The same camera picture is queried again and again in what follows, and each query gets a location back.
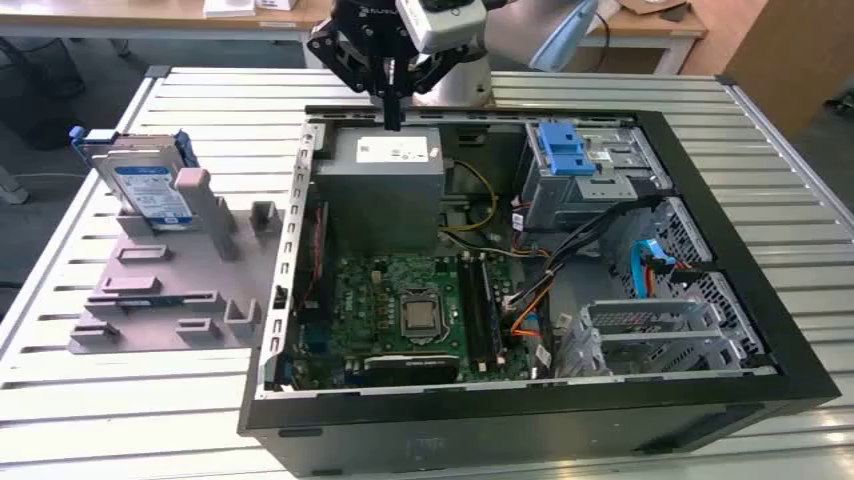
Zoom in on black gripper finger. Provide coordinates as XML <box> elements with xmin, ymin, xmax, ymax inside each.
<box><xmin>394</xmin><ymin>43</ymin><xmax>473</xmax><ymax>133</ymax></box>
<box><xmin>306</xmin><ymin>18</ymin><xmax>397</xmax><ymax>132</ymax></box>

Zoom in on hard disk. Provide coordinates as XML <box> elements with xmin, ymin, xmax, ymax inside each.
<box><xmin>70</xmin><ymin>127</ymin><xmax>202</xmax><ymax>232</ymax></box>

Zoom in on metal disk bay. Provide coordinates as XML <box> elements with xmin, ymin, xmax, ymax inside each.
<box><xmin>553</xmin><ymin>298</ymin><xmax>780</xmax><ymax>379</ymax></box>

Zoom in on blue plastic drive latch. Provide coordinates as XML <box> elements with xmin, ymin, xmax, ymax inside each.
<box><xmin>538</xmin><ymin>122</ymin><xmax>597</xmax><ymax>177</ymax></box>

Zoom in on wooden desk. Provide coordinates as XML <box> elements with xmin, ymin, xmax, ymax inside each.
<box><xmin>0</xmin><ymin>0</ymin><xmax>709</xmax><ymax>76</ymax></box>

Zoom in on grey power supply unit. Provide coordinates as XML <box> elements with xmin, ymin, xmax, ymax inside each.
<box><xmin>313</xmin><ymin>126</ymin><xmax>448</xmax><ymax>256</ymax></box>

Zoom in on metal optical drive cage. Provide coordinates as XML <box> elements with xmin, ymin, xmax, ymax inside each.
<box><xmin>520</xmin><ymin>119</ymin><xmax>673</xmax><ymax>231</ymax></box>

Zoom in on brown cardboard piece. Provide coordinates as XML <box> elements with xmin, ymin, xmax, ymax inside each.
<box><xmin>617</xmin><ymin>0</ymin><xmax>689</xmax><ymax>24</ymax></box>

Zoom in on CPU socket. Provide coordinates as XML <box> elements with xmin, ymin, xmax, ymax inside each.
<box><xmin>397</xmin><ymin>287</ymin><xmax>448</xmax><ymax>347</ymax></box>

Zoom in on black waste bin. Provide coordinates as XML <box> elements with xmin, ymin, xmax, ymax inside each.
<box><xmin>0</xmin><ymin>37</ymin><xmax>86</xmax><ymax>151</ymax></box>

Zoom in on green motherboard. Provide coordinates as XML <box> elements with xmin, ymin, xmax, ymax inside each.
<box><xmin>297</xmin><ymin>252</ymin><xmax>536</xmax><ymax>389</ymax></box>

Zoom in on grey parts rack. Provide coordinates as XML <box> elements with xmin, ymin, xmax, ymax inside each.
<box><xmin>66</xmin><ymin>167</ymin><xmax>289</xmax><ymax>354</ymax></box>

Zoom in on black RAM slot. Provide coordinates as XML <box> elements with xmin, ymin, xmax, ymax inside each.
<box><xmin>457</xmin><ymin>253</ymin><xmax>486</xmax><ymax>369</ymax></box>

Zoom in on silver CPU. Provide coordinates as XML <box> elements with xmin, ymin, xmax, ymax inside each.
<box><xmin>405</xmin><ymin>301</ymin><xmax>440</xmax><ymax>332</ymax></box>

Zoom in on wooden cabinet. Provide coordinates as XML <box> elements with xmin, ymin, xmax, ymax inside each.
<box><xmin>680</xmin><ymin>0</ymin><xmax>854</xmax><ymax>141</ymax></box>

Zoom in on grey desk foot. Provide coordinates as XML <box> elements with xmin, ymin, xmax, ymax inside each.
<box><xmin>0</xmin><ymin>164</ymin><xmax>30</xmax><ymax>204</ymax></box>

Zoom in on black graphics card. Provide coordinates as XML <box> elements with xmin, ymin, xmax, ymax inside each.
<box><xmin>364</xmin><ymin>353</ymin><xmax>462</xmax><ymax>386</ymax></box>

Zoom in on black chair base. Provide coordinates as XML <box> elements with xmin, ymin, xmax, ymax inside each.
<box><xmin>825</xmin><ymin>88</ymin><xmax>854</xmax><ymax>117</ymax></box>

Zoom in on black open PC case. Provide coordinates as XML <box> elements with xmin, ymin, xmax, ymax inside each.
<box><xmin>237</xmin><ymin>103</ymin><xmax>843</xmax><ymax>479</ymax></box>

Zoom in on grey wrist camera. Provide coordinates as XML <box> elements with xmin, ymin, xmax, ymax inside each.
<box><xmin>397</xmin><ymin>0</ymin><xmax>489</xmax><ymax>54</ymax></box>

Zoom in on yellow wire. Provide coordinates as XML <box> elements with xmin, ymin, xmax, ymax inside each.
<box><xmin>440</xmin><ymin>159</ymin><xmax>500</xmax><ymax>234</ymax></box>

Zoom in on black cable bundle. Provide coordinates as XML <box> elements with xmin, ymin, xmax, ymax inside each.
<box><xmin>506</xmin><ymin>197</ymin><xmax>662</xmax><ymax>321</ymax></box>

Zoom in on blue data wire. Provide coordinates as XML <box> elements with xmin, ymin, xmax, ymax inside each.
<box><xmin>629</xmin><ymin>238</ymin><xmax>669</xmax><ymax>300</ymax></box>

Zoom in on orange wires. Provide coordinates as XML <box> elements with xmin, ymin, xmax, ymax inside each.
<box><xmin>509</xmin><ymin>307</ymin><xmax>544</xmax><ymax>339</ymax></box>

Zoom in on black power wire connector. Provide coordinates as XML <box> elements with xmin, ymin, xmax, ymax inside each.
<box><xmin>653</xmin><ymin>259</ymin><xmax>713</xmax><ymax>284</ymax></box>

